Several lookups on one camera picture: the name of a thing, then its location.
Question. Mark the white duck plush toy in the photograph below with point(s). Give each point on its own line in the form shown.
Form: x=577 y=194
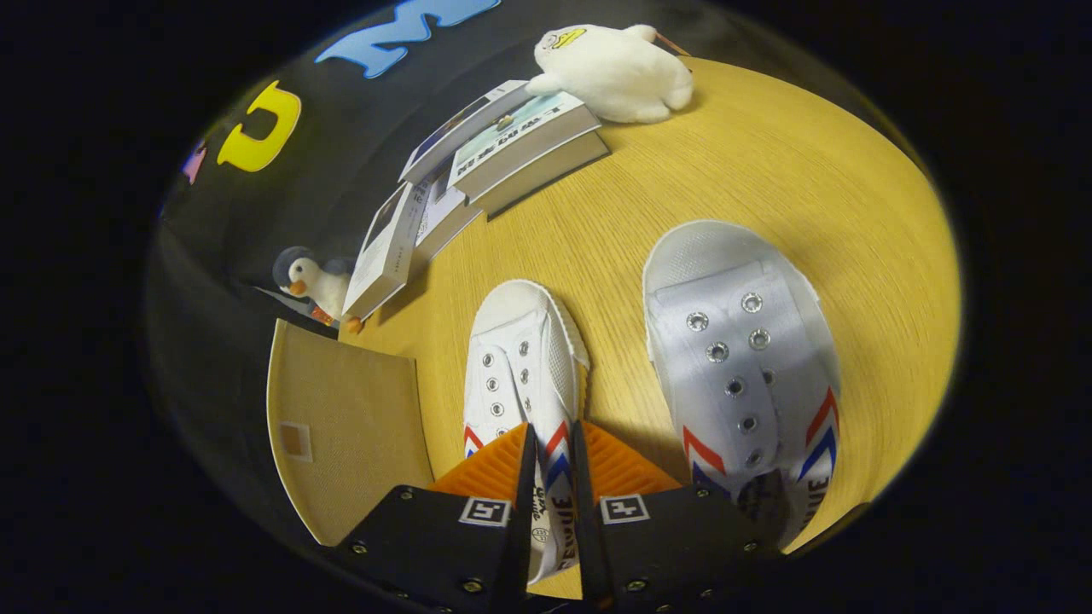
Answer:
x=614 y=72

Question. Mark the beige fabric storage box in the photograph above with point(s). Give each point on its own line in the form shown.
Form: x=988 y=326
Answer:
x=358 y=426

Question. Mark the book with blue photo cover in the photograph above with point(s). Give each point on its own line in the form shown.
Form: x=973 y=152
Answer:
x=461 y=128

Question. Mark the white canvas shoe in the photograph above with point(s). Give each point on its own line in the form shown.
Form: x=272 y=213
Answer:
x=734 y=341
x=520 y=341

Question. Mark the book with pale blue cover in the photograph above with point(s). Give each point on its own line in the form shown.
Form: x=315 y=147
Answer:
x=520 y=145

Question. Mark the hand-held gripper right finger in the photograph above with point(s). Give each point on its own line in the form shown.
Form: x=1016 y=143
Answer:
x=587 y=512

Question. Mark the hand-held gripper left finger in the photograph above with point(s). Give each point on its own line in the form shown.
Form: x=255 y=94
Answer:
x=522 y=529

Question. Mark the white book with text cover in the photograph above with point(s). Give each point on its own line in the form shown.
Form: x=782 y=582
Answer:
x=444 y=217

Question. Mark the white book with portrait cover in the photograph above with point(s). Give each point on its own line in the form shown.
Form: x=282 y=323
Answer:
x=384 y=256

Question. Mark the grey penguin plush toy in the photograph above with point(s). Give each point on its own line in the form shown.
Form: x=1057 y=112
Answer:
x=320 y=286

